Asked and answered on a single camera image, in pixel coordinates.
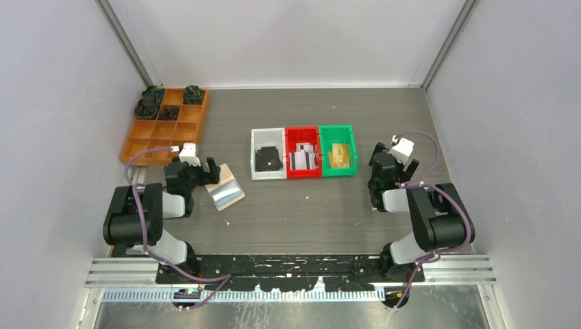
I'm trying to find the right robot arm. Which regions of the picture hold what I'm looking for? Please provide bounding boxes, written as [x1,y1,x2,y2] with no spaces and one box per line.
[367,141,475,282]

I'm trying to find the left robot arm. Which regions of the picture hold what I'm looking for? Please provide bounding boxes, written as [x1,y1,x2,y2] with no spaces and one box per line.
[103,157,221,283]

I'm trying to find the gold card in green bin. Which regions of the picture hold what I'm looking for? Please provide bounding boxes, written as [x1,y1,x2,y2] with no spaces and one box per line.
[328,143,351,169]

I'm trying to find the white cards in red bin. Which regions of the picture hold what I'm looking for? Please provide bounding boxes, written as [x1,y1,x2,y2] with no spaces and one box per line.
[289,143,318,171]

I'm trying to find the green plastic bin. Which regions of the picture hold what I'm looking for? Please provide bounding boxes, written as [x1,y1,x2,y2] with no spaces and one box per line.
[319,125,358,178]

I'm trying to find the black item in white bin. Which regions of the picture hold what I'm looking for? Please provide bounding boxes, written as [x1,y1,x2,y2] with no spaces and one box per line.
[255,146,283,172]

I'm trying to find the wooden compartment tray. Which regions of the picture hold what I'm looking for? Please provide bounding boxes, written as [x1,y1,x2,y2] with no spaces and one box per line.
[120,88,211,167]

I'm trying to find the dark bundle middle centre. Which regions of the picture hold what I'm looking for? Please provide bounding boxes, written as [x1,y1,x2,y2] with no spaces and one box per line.
[157,106,180,121]

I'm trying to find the dark bundle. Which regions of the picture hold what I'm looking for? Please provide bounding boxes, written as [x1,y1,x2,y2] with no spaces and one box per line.
[182,85,206,105]
[141,85,166,104]
[157,106,180,121]
[134,99,159,120]

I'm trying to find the white plastic bin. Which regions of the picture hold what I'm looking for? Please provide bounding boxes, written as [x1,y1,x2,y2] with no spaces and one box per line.
[250,127,287,180]

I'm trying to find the dark bundle top right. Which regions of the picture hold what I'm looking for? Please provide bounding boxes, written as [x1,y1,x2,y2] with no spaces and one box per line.
[182,85,206,105]

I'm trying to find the red plastic bin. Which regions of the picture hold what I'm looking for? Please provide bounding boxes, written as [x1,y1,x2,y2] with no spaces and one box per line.
[284,126,322,179]

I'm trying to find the dark bundle middle left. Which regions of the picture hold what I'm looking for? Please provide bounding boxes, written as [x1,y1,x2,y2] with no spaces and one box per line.
[134,99,159,120]

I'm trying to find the dark bundle top left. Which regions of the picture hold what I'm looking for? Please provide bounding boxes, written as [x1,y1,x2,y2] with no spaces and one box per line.
[141,85,166,104]

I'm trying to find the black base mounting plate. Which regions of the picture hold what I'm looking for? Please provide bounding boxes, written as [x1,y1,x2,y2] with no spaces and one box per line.
[156,254,426,293]

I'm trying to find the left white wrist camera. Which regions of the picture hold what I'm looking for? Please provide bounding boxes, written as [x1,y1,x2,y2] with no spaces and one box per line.
[178,143,200,165]

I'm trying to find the aluminium rail frame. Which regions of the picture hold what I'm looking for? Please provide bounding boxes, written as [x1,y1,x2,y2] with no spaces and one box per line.
[86,254,497,308]

